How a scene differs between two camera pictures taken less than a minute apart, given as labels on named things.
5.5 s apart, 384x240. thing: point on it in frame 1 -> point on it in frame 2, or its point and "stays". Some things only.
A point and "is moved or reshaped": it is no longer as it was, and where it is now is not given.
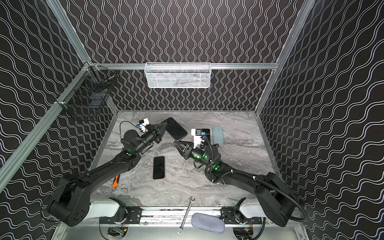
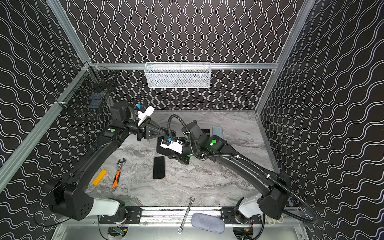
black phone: x=175 y=129 is moved or reshaped
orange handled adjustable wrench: x=115 y=182 stays
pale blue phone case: x=218 y=135 stays
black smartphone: x=207 y=132 stays
